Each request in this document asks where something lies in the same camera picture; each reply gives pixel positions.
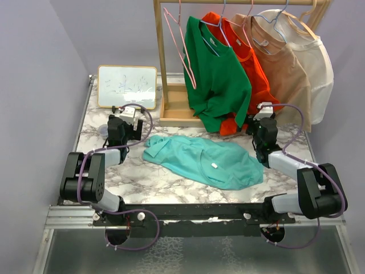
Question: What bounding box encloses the teal t-shirt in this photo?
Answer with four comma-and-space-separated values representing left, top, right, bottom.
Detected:
143, 135, 263, 190

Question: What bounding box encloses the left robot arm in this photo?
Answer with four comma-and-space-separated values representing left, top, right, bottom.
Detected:
60, 115, 143, 225

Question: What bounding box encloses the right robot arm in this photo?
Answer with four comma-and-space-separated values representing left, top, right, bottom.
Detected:
245, 116, 348, 223

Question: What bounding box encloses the green t-shirt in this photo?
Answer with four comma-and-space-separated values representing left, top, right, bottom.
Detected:
183, 17, 252, 132

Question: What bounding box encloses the tan t-shirt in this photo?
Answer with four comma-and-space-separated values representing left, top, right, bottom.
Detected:
248, 15, 311, 132

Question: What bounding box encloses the cream white t-shirt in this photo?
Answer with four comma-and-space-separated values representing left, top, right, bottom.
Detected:
256, 9, 334, 126

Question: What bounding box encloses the wooden hanger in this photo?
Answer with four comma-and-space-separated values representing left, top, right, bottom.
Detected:
282, 0, 318, 40

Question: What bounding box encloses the small clear plastic cup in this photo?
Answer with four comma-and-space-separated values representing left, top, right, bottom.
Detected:
98, 124, 108, 137

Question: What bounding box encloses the wooden clothes rack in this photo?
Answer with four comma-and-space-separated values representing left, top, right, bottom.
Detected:
153, 1, 331, 127

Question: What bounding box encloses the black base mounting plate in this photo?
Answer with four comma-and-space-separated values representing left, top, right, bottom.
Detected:
86, 203, 295, 237

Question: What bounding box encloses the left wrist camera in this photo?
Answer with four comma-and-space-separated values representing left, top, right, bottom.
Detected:
112, 106, 136, 124

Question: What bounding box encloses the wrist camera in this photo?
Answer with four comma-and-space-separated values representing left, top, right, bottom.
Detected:
112, 106, 136, 124
253, 102, 274, 120

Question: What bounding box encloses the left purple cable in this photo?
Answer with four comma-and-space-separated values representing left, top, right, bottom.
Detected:
76, 103, 160, 252

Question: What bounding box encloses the purple cable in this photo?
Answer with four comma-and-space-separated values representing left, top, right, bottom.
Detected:
263, 103, 349, 249
76, 103, 160, 252

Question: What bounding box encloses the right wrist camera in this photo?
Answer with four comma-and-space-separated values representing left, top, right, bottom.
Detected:
253, 102, 274, 120

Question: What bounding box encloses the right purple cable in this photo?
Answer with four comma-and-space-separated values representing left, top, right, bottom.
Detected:
263, 103, 349, 249

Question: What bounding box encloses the small whiteboard wooden frame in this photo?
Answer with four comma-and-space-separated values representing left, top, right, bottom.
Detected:
97, 65, 157, 110

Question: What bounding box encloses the pink wire hanger tan shirt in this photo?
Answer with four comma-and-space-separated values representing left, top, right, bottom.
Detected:
229, 0, 254, 49

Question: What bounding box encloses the aluminium rail frame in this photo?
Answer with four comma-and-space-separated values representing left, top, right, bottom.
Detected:
31, 74, 357, 274

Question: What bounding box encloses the blue wire hanger green shirt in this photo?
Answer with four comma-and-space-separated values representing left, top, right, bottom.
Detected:
200, 7, 232, 48

